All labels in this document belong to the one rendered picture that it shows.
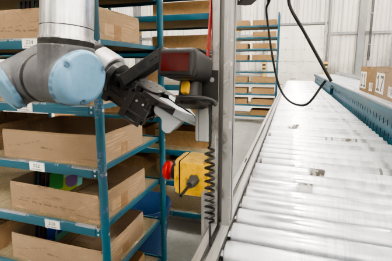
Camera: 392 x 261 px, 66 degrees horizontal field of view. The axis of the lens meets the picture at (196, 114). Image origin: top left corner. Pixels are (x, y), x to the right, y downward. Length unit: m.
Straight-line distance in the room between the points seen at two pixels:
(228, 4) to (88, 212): 0.82
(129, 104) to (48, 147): 0.56
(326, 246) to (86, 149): 0.74
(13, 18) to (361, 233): 1.13
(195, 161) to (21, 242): 0.93
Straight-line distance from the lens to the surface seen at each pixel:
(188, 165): 0.60
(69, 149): 1.08
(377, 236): 0.70
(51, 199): 1.20
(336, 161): 1.11
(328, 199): 0.80
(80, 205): 1.12
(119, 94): 0.66
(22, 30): 1.16
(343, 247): 0.63
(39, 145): 1.16
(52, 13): 0.54
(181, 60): 0.47
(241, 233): 0.63
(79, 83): 0.51
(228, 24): 0.56
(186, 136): 1.94
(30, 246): 1.36
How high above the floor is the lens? 1.06
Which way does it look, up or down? 9 degrees down
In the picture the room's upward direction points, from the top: straight up
